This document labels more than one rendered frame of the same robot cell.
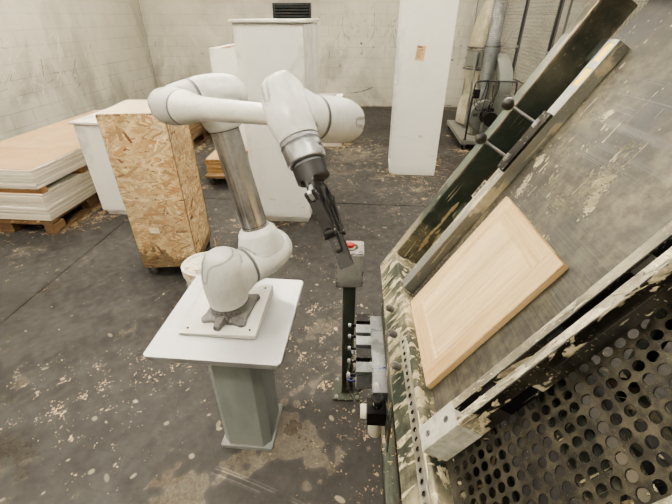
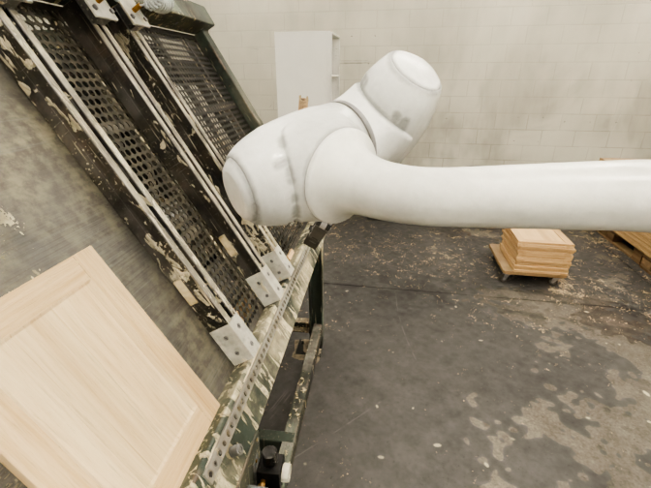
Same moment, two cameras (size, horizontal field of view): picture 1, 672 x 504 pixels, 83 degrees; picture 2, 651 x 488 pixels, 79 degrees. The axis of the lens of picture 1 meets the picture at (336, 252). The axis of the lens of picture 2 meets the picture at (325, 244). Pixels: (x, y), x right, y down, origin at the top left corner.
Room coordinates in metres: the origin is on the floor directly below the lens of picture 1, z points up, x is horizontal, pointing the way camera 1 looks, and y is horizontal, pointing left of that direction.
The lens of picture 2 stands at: (1.43, 0.07, 1.64)
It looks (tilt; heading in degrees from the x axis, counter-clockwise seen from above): 23 degrees down; 185
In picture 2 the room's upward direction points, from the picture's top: straight up
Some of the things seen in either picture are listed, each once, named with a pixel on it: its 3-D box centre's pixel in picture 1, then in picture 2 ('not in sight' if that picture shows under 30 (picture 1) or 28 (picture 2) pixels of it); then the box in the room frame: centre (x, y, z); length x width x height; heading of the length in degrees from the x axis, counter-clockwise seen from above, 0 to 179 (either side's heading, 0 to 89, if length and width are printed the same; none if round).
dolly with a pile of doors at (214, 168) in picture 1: (231, 165); not in sight; (4.67, 1.33, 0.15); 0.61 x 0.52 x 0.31; 175
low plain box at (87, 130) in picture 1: (143, 156); not in sight; (4.03, 2.08, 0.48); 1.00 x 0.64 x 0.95; 175
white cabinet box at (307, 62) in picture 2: not in sight; (310, 134); (-3.22, -0.49, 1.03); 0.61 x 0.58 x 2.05; 175
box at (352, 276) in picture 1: (349, 264); not in sight; (1.39, -0.06, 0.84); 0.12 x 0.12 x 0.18; 87
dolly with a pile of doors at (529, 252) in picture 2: not in sight; (526, 251); (-1.94, 1.60, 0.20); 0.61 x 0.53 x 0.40; 175
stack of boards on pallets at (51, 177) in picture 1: (79, 159); not in sight; (4.41, 3.05, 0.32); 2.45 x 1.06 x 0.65; 175
